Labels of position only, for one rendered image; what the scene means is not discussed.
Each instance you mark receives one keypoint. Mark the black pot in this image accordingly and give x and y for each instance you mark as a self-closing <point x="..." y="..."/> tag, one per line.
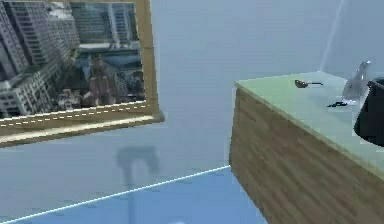
<point x="371" y="116"/>

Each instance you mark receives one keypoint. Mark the gold framed city picture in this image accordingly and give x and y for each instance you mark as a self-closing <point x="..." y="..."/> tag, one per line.
<point x="66" y="66"/>

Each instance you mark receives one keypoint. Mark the wooden counter with green top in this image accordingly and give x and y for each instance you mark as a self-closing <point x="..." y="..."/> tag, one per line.
<point x="293" y="160"/>

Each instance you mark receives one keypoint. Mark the small black flat utensil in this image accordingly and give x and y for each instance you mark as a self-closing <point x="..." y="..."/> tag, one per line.
<point x="337" y="104"/>

